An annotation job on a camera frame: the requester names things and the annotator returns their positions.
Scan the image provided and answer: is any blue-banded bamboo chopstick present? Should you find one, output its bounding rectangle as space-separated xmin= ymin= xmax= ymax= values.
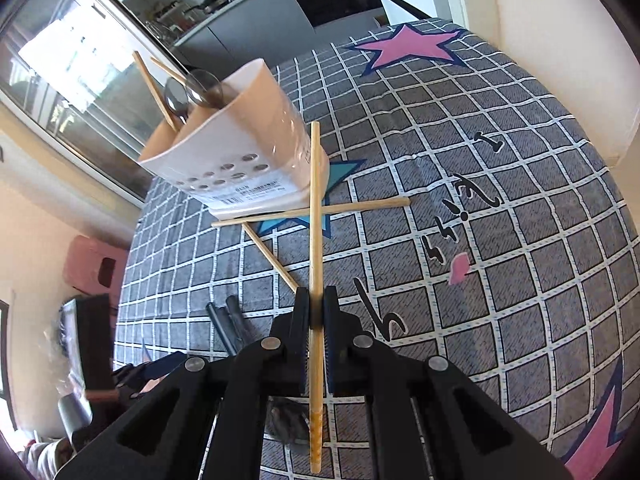
xmin=241 ymin=222 xmax=300 ymax=293

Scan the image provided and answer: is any tall pink plastic stool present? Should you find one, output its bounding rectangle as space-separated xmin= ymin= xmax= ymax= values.
xmin=65 ymin=235 xmax=131 ymax=306

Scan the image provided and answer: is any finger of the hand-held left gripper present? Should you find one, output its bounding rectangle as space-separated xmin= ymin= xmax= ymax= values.
xmin=142 ymin=351 xmax=187 ymax=378
xmin=115 ymin=364 xmax=151 ymax=397

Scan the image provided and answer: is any sliding glass door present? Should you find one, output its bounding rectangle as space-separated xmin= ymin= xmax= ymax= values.
xmin=0 ymin=0 xmax=201 ymax=206

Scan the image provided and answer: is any beige plastic utensil holder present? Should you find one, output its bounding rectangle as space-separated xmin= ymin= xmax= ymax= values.
xmin=137 ymin=58 xmax=331 ymax=213

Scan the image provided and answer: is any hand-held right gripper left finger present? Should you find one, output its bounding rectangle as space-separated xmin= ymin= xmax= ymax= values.
xmin=55 ymin=287 xmax=310 ymax=480

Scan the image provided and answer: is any black upright panel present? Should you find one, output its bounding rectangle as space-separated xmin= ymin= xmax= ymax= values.
xmin=60 ymin=294 xmax=118 ymax=441

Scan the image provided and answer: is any grey base cabinet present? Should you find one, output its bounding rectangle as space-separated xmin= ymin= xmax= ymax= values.
xmin=170 ymin=0 xmax=316 ymax=68

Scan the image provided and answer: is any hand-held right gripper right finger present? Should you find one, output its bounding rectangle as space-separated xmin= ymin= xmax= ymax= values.
xmin=322 ymin=285 xmax=576 ymax=480

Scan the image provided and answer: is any grey checked tablecloth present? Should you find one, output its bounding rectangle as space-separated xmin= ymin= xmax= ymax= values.
xmin=114 ymin=17 xmax=640 ymax=480

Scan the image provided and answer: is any black-handled metal spoon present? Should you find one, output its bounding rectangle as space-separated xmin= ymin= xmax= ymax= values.
xmin=185 ymin=69 xmax=226 ymax=111
xmin=162 ymin=77 xmax=193 ymax=126
xmin=225 ymin=295 xmax=311 ymax=443
xmin=206 ymin=302 xmax=306 ymax=443

